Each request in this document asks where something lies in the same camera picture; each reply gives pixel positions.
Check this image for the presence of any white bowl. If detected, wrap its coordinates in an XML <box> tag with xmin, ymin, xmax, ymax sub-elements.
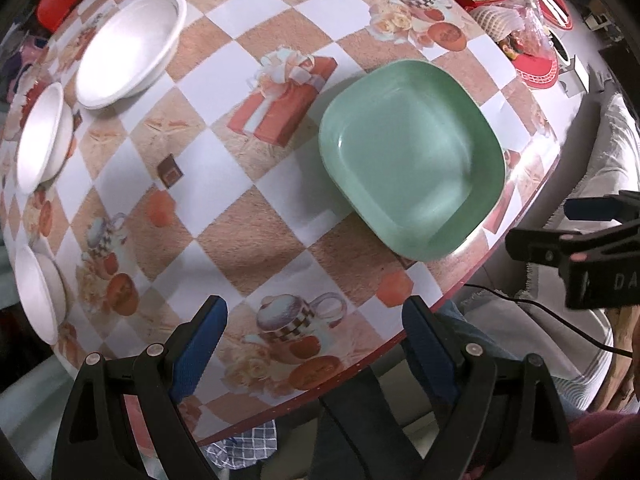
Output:
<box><xmin>75</xmin><ymin>0</ymin><xmax>188</xmax><ymax>110</ymax></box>
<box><xmin>14</xmin><ymin>245</ymin><xmax>68</xmax><ymax>346</ymax></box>
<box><xmin>15</xmin><ymin>81</ymin><xmax>76</xmax><ymax>196</ymax></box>

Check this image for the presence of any person's jeans leg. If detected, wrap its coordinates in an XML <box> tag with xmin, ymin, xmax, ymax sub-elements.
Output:
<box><xmin>307</xmin><ymin>300</ymin><xmax>521</xmax><ymax>480</ymax></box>

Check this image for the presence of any blue checked cloth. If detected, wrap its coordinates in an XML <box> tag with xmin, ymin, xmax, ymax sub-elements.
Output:
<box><xmin>205</xmin><ymin>420</ymin><xmax>278</xmax><ymax>472</ymax></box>

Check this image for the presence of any black cable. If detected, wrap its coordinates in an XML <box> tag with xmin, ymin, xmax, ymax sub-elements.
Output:
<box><xmin>462</xmin><ymin>284</ymin><xmax>640</xmax><ymax>357</ymax></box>

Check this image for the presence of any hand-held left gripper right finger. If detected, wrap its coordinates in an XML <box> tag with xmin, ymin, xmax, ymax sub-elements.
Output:
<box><xmin>401</xmin><ymin>296</ymin><xmax>576</xmax><ymax>480</ymax></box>

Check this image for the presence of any white fringed sofa cover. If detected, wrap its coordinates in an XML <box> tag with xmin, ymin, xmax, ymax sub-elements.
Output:
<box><xmin>460</xmin><ymin>92</ymin><xmax>640</xmax><ymax>411</ymax></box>

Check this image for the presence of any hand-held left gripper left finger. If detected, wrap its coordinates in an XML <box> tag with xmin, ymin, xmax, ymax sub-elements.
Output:
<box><xmin>51</xmin><ymin>296</ymin><xmax>229</xmax><ymax>480</ymax></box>

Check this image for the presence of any maroon cloth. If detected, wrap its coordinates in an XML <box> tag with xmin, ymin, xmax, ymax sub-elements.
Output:
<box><xmin>570</xmin><ymin>410</ymin><xmax>640</xmax><ymax>480</ymax></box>

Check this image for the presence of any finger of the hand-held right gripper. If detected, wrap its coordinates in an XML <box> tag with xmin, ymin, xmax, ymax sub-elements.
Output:
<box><xmin>505</xmin><ymin>225</ymin><xmax>640</xmax><ymax>273</ymax></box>
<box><xmin>564</xmin><ymin>191</ymin><xmax>640</xmax><ymax>226</ymax></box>

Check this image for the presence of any green square plate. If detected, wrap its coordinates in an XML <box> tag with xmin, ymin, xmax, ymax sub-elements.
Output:
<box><xmin>318</xmin><ymin>59</ymin><xmax>506</xmax><ymax>262</ymax></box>

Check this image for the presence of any white foam fruit net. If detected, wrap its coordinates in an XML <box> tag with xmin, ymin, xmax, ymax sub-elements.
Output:
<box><xmin>472</xmin><ymin>4</ymin><xmax>523</xmax><ymax>43</ymax></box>

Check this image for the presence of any checkered printed tablecloth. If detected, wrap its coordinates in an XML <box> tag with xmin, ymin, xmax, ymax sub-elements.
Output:
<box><xmin>0</xmin><ymin>0</ymin><xmax>571</xmax><ymax>461</ymax></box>

